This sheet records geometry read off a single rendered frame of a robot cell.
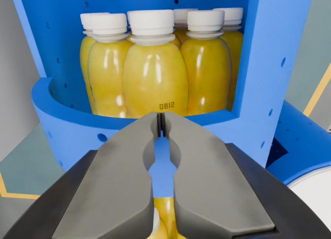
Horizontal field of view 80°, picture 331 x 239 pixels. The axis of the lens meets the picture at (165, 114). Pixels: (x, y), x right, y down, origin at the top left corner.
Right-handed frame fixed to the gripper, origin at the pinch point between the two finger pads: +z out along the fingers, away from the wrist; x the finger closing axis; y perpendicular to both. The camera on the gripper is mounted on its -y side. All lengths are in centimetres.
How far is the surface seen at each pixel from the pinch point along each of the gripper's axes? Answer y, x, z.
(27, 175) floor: 124, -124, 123
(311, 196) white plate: 35, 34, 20
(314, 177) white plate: 28.6, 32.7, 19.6
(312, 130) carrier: 26, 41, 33
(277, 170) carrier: 31.2, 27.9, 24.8
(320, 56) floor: 30, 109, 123
